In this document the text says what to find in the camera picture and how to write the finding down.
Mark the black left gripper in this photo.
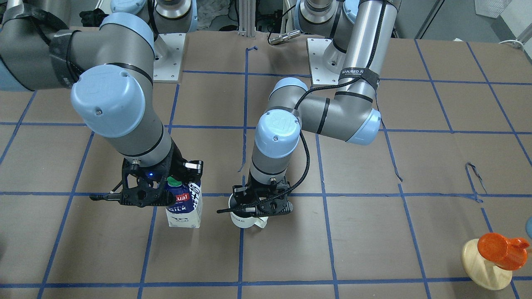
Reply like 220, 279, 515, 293
232, 175, 294, 218

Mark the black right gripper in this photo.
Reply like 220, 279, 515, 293
118, 143, 204, 207

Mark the white mug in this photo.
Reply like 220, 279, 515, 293
229, 212, 268, 229

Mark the blue white milk carton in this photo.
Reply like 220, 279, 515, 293
165, 177, 203, 228

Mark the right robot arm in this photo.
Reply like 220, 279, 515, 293
0, 0, 203, 207

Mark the metal cylinder connector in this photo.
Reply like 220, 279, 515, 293
268, 30, 301, 46

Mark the wooden mug tree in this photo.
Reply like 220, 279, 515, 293
461, 238, 513, 291

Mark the orange mug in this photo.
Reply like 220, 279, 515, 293
477, 233, 530, 271

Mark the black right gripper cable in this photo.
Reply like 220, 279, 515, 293
89, 179, 125, 202

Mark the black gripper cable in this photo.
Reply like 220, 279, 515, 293
216, 0, 388, 214
89, 179, 125, 202

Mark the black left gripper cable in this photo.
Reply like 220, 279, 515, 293
216, 0, 388, 214

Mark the aluminium frame post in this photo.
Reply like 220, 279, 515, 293
237, 0, 256, 39

